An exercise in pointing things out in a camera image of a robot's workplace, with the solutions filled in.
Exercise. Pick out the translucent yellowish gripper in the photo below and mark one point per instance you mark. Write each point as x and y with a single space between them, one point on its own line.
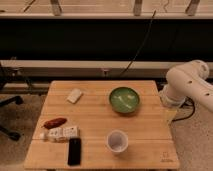
169 114

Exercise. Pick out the green ceramic bowl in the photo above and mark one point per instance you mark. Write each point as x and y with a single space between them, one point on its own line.
124 100

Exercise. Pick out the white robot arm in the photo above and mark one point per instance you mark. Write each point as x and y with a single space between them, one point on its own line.
186 80

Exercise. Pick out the white plastic cup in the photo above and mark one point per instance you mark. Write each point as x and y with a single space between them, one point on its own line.
117 141

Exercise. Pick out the black smartphone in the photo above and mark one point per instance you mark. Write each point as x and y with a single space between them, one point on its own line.
74 153

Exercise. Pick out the white small carton box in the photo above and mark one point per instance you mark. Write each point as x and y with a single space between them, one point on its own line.
60 134

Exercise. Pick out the red sausage toy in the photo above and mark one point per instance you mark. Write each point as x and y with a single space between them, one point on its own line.
54 123

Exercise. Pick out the black office chair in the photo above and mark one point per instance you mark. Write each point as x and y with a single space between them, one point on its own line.
15 136

